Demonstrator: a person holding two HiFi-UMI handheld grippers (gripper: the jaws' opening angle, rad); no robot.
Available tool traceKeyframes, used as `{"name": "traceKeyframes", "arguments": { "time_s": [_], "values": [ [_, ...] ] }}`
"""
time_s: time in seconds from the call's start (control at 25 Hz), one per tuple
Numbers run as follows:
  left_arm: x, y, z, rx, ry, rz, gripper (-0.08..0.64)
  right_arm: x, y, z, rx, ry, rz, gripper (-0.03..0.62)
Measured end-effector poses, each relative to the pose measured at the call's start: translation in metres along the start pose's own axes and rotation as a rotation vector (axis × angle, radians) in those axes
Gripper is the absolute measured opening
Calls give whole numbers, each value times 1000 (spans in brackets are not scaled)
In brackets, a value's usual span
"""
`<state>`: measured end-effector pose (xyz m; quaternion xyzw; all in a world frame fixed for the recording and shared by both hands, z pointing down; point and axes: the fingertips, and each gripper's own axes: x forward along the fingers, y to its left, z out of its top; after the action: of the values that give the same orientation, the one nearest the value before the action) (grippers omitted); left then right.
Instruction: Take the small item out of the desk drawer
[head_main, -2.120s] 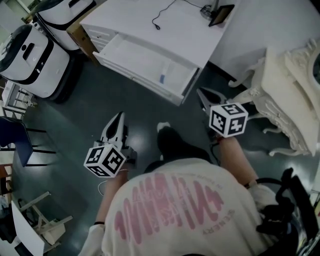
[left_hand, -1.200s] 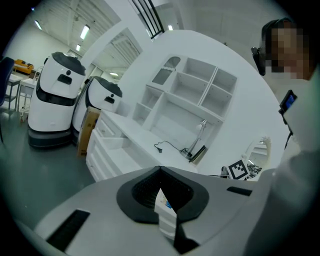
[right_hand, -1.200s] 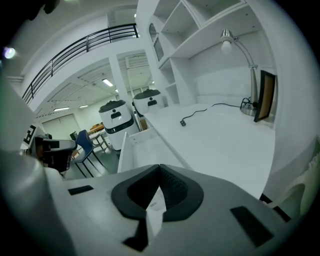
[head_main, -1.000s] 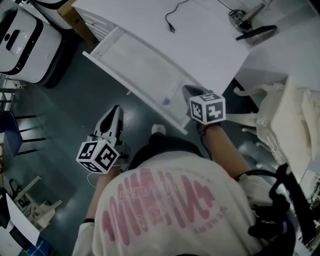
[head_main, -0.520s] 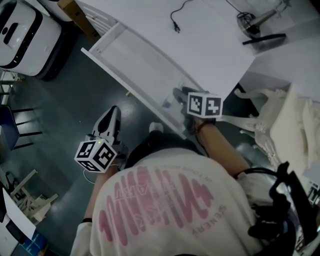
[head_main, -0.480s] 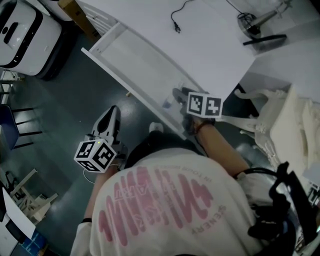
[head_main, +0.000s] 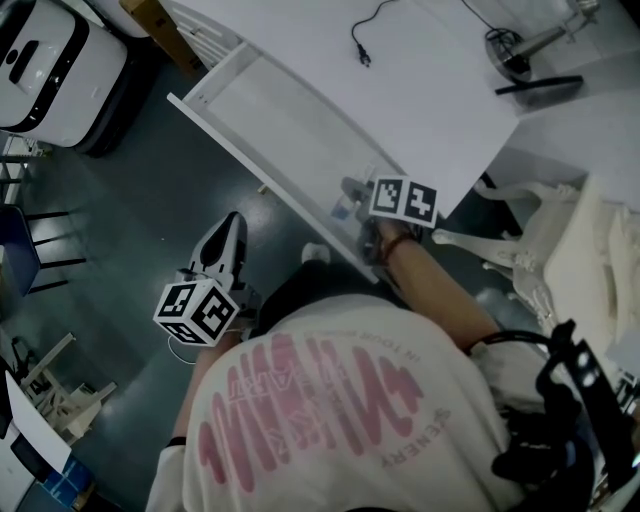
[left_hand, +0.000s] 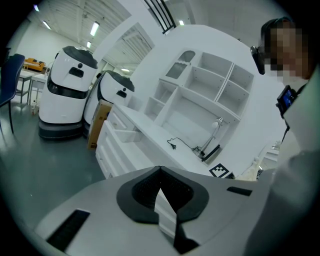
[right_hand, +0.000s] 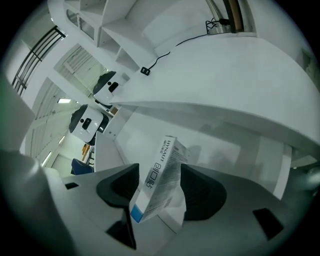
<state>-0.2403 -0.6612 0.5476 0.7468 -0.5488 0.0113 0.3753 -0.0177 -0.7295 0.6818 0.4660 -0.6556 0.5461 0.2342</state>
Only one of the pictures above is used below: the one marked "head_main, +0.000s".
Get white desk drawer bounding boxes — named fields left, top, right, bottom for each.
left=167, top=42, right=416, bottom=285

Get person's right forearm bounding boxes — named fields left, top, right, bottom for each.
left=384, top=232, right=499, bottom=354

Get white pink-print T-shirt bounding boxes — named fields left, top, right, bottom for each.
left=144, top=294, right=551, bottom=512

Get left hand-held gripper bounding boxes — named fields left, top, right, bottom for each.
left=153, top=211, right=263, bottom=348

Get blue plastic crate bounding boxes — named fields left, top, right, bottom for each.
left=42, top=457, right=96, bottom=511

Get white cable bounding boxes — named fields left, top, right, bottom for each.
left=167, top=334, right=199, bottom=366

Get dark wrist bracelet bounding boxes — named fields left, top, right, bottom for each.
left=382, top=233, right=414, bottom=257

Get black power cable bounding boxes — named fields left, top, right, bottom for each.
left=351, top=0, right=524, bottom=69

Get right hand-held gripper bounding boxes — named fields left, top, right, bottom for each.
left=341, top=175, right=439, bottom=266

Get black backpack harness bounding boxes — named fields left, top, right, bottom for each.
left=492, top=319, right=640, bottom=512

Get blue chair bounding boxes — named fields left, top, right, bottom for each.
left=0, top=204, right=87, bottom=296

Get brown cardboard box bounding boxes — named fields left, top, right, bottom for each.
left=119, top=0, right=207, bottom=77

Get person's black trousers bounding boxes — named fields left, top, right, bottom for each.
left=249, top=259, right=401, bottom=341

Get silver desk lamp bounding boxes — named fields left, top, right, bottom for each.
left=484, top=0, right=601, bottom=84

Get white table with metal legs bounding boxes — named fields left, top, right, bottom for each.
left=0, top=329, right=119, bottom=476

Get white black device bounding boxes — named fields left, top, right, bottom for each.
left=0, top=434, right=51, bottom=512

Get large white black robot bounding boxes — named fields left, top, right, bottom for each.
left=0, top=0, right=156, bottom=157

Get white desk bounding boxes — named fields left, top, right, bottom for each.
left=159, top=0, right=589, bottom=221

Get person's left forearm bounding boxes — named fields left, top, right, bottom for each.
left=172, top=332, right=241, bottom=446

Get white black shoe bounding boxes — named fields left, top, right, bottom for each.
left=301, top=242, right=331, bottom=266

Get cream ornate vanity table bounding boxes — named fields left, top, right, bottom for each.
left=432, top=174, right=640, bottom=361

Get white wire cart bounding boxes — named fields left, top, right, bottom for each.
left=0, top=134, right=49, bottom=189

